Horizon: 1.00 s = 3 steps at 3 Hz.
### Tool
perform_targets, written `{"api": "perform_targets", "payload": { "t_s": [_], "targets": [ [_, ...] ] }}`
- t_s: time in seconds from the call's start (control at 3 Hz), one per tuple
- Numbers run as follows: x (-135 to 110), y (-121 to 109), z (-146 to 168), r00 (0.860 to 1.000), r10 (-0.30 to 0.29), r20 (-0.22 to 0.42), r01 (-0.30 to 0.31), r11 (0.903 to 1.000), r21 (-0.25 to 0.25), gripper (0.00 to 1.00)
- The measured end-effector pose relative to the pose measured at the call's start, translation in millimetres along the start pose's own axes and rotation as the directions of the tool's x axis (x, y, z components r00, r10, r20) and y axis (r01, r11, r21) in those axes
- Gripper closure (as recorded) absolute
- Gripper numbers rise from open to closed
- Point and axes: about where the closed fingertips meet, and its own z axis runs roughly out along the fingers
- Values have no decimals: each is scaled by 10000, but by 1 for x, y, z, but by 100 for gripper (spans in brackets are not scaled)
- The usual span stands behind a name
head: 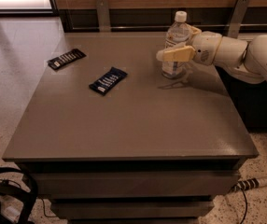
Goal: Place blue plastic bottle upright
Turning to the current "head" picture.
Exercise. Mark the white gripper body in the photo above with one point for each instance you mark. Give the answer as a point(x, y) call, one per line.
point(206, 48)

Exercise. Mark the clear plastic water bottle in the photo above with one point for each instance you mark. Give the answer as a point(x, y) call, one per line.
point(177, 33)

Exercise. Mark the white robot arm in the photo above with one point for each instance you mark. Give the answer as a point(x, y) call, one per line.
point(246, 61)

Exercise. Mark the blue snack packet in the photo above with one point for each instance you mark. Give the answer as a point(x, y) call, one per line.
point(108, 81)

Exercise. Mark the black snack packet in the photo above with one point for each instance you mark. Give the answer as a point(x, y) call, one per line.
point(66, 58)

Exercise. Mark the grey drawer cabinet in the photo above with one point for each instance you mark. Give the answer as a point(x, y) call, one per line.
point(151, 151)

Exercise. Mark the white power strip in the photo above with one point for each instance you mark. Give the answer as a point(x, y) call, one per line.
point(253, 183)

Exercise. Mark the right metal bracket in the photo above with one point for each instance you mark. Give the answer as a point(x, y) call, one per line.
point(236, 18)

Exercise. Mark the metal bracket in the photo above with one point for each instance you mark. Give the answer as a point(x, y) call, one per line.
point(103, 15)
point(236, 18)

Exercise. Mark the left metal bracket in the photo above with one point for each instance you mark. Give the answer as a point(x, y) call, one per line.
point(103, 15)

